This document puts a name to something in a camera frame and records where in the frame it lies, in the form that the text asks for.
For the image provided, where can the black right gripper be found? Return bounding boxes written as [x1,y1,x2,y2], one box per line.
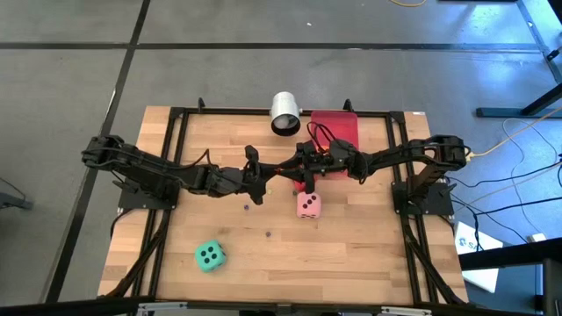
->
[278,140,359,194]

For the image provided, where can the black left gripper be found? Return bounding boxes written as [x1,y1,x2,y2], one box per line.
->
[221,147,282,205]

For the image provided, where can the large pink plush die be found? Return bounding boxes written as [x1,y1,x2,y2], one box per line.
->
[296,191,322,219]

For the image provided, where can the pink translucent plastic bin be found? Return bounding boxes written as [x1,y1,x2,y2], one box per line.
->
[310,110,360,182]

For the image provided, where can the large green plush die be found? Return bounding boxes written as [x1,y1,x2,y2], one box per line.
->
[194,240,227,274]

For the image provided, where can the white cylinder cup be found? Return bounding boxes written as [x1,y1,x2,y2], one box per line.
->
[269,90,304,138]

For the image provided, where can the white cardboard box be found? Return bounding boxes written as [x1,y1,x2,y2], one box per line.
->
[454,221,505,294]

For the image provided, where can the black desk leg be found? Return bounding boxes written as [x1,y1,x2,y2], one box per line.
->
[476,83,562,119]

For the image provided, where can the black side table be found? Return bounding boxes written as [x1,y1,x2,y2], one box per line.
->
[458,236,562,316]

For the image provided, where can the black crossbeam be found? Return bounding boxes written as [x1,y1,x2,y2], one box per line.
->
[0,294,562,316]

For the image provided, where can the grey metal foot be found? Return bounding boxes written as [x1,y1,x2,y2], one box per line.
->
[0,177,34,211]

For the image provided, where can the grey metal desk beam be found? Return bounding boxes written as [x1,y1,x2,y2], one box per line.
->
[517,0,562,84]

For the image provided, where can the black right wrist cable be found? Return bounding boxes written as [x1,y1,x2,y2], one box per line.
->
[306,121,337,153]

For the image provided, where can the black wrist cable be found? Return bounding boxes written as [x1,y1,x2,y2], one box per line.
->
[306,121,337,153]
[175,148,212,170]

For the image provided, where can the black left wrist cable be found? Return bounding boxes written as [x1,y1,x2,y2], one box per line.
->
[175,148,212,170]

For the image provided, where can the black aluminium table frame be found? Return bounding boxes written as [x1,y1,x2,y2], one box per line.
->
[104,97,469,308]

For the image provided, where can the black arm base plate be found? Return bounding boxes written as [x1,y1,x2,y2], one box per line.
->
[118,188,179,211]
[392,180,454,216]

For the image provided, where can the silver metal bracket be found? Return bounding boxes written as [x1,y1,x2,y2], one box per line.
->
[138,301,189,316]
[380,305,434,316]

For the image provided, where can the yellow extension cord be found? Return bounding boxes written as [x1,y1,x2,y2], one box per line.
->
[465,106,562,162]

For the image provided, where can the black floor cable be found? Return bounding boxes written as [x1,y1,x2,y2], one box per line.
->
[451,160,562,233]
[450,196,562,217]

